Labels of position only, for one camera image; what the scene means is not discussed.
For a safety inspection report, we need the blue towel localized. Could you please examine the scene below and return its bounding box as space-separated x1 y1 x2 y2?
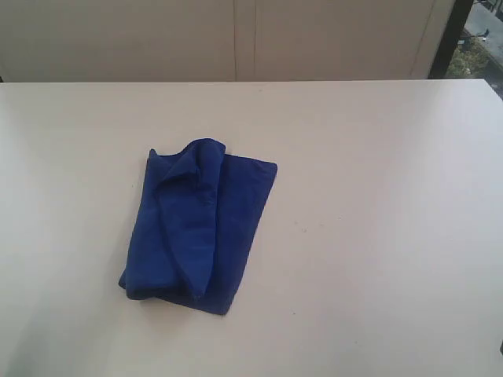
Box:
119 138 277 315

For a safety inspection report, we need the black window frame post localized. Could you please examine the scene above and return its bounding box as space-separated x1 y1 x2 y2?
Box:
428 0 474 79

